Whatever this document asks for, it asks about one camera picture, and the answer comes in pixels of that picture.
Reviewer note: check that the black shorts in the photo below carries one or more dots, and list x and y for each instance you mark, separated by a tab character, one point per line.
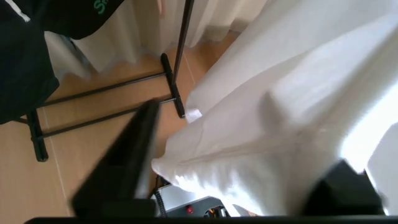
21	62

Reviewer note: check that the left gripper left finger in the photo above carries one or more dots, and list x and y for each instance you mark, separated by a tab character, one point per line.
124	168

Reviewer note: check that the white garment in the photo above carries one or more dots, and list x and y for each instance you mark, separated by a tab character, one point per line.
264	124

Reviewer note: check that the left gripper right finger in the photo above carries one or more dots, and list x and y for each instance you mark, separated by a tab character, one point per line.
342	193

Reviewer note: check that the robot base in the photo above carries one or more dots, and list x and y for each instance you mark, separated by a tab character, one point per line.
192	205

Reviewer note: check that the black clothes rack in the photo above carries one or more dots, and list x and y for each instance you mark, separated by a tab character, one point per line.
174	90

